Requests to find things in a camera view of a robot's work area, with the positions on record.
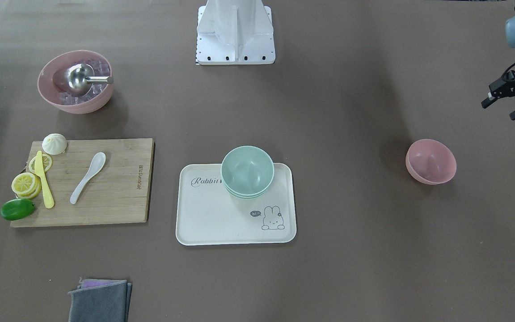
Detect small pink bowl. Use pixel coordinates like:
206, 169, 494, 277
405, 139, 456, 185

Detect white plastic spoon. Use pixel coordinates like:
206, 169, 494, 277
69, 152, 106, 204

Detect green bowl stack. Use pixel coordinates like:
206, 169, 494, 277
220, 145, 274, 199

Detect large pink bowl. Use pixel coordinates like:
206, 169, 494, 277
37, 50, 114, 114

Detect cream rabbit tray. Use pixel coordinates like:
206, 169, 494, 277
175, 163, 298, 246

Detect clear ice cubes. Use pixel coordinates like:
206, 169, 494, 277
59, 59, 111, 105

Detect metal ice scoop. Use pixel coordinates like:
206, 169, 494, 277
65, 64, 113, 97

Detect grey folded cloth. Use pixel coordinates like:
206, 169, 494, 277
68, 281, 132, 322

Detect purple cloth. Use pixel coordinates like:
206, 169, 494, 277
78, 279, 127, 288

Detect yellow plastic knife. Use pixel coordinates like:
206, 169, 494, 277
34, 151, 55, 209

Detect middle lemon slice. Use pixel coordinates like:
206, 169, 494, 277
14, 178, 42, 199

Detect front lemon slice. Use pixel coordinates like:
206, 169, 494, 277
12, 173, 39, 195

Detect green lime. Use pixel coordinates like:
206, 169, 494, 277
0, 198, 36, 221

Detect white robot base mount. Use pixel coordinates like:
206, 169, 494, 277
195, 0, 276, 65

